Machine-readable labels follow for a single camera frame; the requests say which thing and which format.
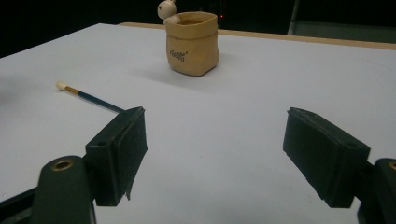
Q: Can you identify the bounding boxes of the tan pen holder with bear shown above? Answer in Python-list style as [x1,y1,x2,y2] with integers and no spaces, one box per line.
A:
[157,0,220,77]

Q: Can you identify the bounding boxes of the white table board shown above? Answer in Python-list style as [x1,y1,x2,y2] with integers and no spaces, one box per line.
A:
[0,22,396,224]

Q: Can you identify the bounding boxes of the white metal desk frame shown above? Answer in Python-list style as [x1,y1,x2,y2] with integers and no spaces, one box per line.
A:
[286,0,302,35]

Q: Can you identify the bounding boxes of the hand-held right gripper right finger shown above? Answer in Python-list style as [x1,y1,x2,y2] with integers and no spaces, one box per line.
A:
[282,106,372,209]

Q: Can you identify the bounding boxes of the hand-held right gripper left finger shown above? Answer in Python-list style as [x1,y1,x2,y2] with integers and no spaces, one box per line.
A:
[85,106,149,207]

